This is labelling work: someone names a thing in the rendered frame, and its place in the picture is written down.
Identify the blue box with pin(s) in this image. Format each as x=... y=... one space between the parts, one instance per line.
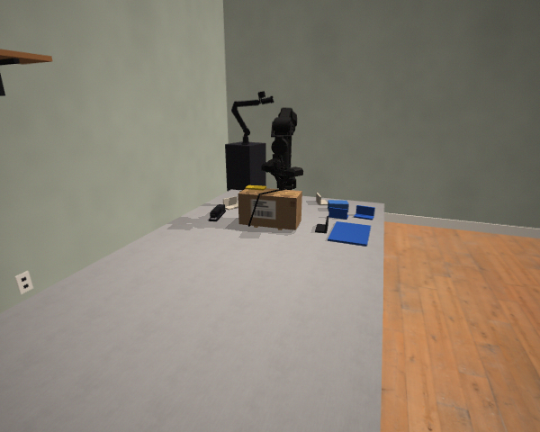
x=338 y=204

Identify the tan cardboard box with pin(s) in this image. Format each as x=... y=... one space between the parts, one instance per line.
x=281 y=209

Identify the blue flat rectangular slab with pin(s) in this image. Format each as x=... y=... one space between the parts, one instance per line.
x=350 y=233

